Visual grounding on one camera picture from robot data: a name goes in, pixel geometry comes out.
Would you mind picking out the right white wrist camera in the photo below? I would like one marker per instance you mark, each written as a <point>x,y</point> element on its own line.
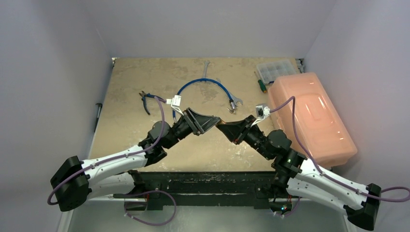
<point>262,113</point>

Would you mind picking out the orange translucent plastic toolbox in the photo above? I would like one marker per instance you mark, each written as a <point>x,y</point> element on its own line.
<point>311,122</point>

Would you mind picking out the silver key bunch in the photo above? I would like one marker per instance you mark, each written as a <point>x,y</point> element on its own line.
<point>232,110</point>

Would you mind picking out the small silver wrench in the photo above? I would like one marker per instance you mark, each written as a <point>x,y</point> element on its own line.
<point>206,64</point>

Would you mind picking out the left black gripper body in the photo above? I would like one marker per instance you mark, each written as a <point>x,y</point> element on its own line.
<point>186,126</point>

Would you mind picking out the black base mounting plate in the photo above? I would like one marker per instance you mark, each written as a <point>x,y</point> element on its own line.
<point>249,189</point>

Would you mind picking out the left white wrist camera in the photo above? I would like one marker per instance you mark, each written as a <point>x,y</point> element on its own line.
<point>175,103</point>

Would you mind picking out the blue cable lock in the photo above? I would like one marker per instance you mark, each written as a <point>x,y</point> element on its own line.
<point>206,97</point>

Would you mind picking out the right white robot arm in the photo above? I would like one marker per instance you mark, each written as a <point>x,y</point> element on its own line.
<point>298,176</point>

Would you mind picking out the clear compartment organizer box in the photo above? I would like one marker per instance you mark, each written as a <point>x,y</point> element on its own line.
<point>269,72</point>

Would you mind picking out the large silver wrench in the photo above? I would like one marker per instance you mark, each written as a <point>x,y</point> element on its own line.
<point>235,99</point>

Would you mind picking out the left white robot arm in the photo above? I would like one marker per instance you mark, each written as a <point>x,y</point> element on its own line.
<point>73,181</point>

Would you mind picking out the green handled screwdriver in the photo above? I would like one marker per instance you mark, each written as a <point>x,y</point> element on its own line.
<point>261,84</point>

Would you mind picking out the blue handled pliers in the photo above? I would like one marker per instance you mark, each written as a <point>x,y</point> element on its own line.
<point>144,97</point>

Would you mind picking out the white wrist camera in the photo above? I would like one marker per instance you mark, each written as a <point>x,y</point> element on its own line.
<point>175,103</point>
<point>262,113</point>

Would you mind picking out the black clamp handle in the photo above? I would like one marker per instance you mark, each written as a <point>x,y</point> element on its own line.
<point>100,105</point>

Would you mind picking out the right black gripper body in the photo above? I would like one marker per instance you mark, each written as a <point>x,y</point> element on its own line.
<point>245,130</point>

